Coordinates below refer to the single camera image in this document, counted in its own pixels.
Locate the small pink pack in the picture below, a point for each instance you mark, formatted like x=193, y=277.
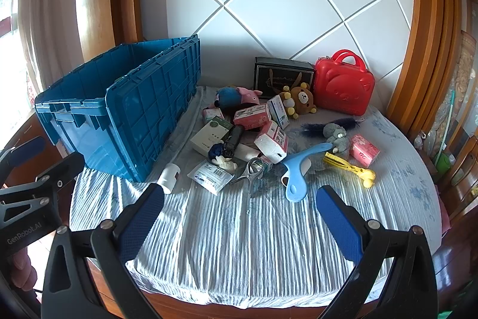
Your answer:
x=213, y=114

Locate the small white card box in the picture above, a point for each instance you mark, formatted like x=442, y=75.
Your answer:
x=168, y=179

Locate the small white teal box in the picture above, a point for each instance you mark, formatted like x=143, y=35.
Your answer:
x=266, y=165

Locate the yellow duck clamp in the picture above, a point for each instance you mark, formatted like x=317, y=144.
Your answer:
x=347, y=167

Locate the brown bear plush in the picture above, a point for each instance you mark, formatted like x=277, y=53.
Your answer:
x=304, y=98

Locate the white medicine box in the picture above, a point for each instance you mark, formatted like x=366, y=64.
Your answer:
x=278, y=111

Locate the white pink barcode tissue pack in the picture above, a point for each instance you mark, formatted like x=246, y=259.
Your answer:
x=270, y=141

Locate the white tube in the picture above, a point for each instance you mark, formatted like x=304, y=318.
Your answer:
x=248, y=152

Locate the blue white striped tablecloth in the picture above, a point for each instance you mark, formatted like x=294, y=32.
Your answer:
x=242, y=248

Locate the red bear suitcase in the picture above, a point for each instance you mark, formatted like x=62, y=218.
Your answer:
x=343, y=87

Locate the white sachet package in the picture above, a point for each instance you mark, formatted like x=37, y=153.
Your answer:
x=209, y=175

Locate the person's left hand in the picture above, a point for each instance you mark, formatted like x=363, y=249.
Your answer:
x=22, y=268

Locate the pink pig plush blue outfit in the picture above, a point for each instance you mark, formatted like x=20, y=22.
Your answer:
x=227, y=96

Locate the dark blue fuzzy stick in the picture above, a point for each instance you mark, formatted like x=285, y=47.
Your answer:
x=317, y=126

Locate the wooden chair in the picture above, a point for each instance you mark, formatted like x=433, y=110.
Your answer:
x=461, y=184

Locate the white crumpled tissue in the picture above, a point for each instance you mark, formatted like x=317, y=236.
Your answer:
x=226, y=162

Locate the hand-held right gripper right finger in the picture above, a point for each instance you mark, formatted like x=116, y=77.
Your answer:
x=338, y=225

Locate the blue plastic crate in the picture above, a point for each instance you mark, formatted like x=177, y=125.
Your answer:
x=130, y=109

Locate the white box green circle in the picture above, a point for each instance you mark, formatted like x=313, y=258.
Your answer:
x=211, y=137

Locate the white curtain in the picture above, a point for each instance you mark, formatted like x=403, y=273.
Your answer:
x=48, y=12

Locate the black cylinder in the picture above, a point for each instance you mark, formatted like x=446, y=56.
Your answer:
x=233, y=141

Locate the black gift box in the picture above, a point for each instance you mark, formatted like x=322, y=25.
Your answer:
x=280, y=74

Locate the grey plush rabbit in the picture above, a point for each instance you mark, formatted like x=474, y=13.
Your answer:
x=338, y=137

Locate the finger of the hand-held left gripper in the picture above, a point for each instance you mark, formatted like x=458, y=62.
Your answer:
x=63, y=169
x=22, y=151

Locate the metal tongs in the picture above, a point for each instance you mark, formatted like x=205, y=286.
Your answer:
x=254, y=169

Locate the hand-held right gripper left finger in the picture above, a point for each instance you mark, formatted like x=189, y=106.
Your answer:
x=142, y=222

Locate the dark blue bow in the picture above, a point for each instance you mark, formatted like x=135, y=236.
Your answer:
x=216, y=150

